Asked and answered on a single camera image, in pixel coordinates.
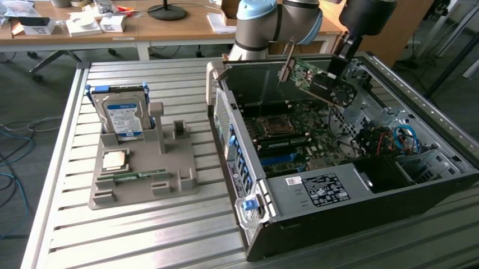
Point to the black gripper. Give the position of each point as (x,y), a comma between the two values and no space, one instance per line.
(368,16)

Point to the green graphics card black shroud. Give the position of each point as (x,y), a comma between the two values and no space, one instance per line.
(303,73)

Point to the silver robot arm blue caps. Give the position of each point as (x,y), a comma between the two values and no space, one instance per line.
(258,28)

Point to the wooden cabinet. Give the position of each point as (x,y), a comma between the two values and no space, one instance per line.
(382,50)

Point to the metal drive cage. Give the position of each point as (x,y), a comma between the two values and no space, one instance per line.
(355,117)

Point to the white paper stack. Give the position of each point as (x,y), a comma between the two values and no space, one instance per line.
(220,23)

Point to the metal CPU socket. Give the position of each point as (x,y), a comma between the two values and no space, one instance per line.
(279,126)

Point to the green motherboard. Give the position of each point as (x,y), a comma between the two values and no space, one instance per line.
(318,145)

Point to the green RAM stick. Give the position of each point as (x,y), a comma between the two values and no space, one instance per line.
(131,176)
(280,143)

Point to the black round lamp base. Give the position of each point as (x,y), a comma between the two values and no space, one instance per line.
(166,14)

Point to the silver chipset heatsink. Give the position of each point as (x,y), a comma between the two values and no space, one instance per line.
(318,164)

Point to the blue expansion slot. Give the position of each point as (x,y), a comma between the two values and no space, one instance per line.
(276,160)

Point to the grey power supply unit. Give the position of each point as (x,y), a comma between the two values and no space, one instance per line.
(326,193)

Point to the orange red tool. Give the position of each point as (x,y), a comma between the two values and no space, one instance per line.
(123,9)

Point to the white labelled box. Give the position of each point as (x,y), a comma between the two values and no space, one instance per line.
(39,30)
(112,23)

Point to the crumpled plastic packaging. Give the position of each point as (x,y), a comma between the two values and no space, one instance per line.
(104,5)

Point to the white tape roll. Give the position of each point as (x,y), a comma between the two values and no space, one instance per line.
(90,23)

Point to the blue case release latch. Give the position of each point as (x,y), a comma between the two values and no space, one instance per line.
(248,206)

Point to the flat white box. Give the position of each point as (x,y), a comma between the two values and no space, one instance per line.
(84,31)

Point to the black open PC case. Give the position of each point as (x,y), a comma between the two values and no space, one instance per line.
(336,232)

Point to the beige tape roll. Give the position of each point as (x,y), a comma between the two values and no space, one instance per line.
(75,2)

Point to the grey parts rack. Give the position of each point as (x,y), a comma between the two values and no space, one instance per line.
(150,168)

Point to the grey cup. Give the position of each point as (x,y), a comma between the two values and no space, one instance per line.
(60,3)

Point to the silver CPU chip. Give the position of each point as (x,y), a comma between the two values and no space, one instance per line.
(114,161)

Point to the clear plastic bag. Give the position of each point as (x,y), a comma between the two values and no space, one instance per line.
(19,8)

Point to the black metal post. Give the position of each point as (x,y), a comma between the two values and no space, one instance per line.
(454,65)

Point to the hard disk blue bracket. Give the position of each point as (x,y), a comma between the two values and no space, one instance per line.
(119,117)

